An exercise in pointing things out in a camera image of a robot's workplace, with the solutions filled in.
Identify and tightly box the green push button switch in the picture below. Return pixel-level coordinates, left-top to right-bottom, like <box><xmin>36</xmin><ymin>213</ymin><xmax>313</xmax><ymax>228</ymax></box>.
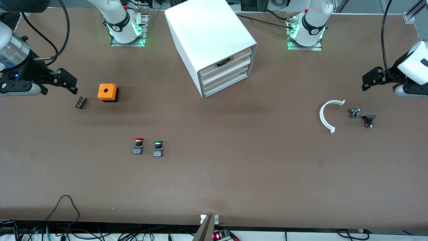
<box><xmin>153</xmin><ymin>140</ymin><xmax>165</xmax><ymax>158</ymax></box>

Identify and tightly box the thin black looped cable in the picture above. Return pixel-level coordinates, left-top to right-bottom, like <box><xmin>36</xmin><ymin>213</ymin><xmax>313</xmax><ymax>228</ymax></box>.
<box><xmin>45</xmin><ymin>195</ymin><xmax>81</xmax><ymax>231</ymax></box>

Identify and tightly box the white plastic drawer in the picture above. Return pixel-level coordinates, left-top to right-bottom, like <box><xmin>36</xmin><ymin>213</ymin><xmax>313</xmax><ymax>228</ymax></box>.
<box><xmin>203</xmin><ymin>67</ymin><xmax>251</xmax><ymax>97</ymax></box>
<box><xmin>202</xmin><ymin>57</ymin><xmax>252</xmax><ymax>87</ymax></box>
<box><xmin>200</xmin><ymin>48</ymin><xmax>252</xmax><ymax>77</ymax></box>

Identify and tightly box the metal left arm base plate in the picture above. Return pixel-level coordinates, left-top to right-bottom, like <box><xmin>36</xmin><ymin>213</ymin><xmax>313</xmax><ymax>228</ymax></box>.
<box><xmin>287</xmin><ymin>15</ymin><xmax>323</xmax><ymax>51</ymax></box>

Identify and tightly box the orange button enclosure box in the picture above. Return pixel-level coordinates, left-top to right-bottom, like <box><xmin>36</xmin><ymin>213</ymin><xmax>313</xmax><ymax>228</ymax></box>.
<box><xmin>98</xmin><ymin>83</ymin><xmax>119</xmax><ymax>103</ymax></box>

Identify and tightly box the black square push button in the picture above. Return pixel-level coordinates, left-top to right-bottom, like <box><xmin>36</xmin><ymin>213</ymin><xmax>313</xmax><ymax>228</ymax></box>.
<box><xmin>362</xmin><ymin>114</ymin><xmax>377</xmax><ymax>128</ymax></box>

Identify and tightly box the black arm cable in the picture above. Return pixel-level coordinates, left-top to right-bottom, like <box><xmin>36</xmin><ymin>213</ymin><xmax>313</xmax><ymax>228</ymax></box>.
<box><xmin>381</xmin><ymin>0</ymin><xmax>394</xmax><ymax>81</ymax></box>
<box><xmin>20</xmin><ymin>0</ymin><xmax>70</xmax><ymax>66</ymax></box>

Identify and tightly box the white curved plastic clip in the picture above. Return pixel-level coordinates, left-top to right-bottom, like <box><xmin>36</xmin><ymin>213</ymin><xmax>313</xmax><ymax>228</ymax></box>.
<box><xmin>319</xmin><ymin>99</ymin><xmax>346</xmax><ymax>134</ymax></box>

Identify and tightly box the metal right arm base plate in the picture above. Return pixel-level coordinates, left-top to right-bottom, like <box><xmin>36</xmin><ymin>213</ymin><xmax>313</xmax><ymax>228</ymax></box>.
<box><xmin>110</xmin><ymin>13</ymin><xmax>148</xmax><ymax>47</ymax></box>

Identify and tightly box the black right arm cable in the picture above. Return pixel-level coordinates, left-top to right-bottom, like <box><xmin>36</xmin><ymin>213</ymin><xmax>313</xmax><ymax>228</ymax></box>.
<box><xmin>20</xmin><ymin>0</ymin><xmax>70</xmax><ymax>66</ymax></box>

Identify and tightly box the white drawer cabinet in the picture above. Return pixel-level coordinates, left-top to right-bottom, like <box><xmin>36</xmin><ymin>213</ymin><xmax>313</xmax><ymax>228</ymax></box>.
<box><xmin>165</xmin><ymin>0</ymin><xmax>258</xmax><ymax>99</ymax></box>

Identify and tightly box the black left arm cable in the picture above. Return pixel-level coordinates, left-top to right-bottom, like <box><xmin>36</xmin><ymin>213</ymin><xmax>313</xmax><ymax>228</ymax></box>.
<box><xmin>381</xmin><ymin>0</ymin><xmax>394</xmax><ymax>81</ymax></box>

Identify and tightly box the green circuit board red LED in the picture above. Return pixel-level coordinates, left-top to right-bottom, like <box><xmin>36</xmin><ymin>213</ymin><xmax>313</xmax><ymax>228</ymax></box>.
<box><xmin>212</xmin><ymin>229</ymin><xmax>232</xmax><ymax>241</ymax></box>

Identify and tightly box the red push button switch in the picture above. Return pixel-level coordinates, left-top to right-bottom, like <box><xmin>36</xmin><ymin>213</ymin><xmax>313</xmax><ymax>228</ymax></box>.
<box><xmin>133</xmin><ymin>137</ymin><xmax>145</xmax><ymax>155</ymax></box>

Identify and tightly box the black cable on table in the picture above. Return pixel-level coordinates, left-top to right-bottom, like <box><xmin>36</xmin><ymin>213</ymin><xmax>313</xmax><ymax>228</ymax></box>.
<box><xmin>236</xmin><ymin>13</ymin><xmax>296</xmax><ymax>27</ymax></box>

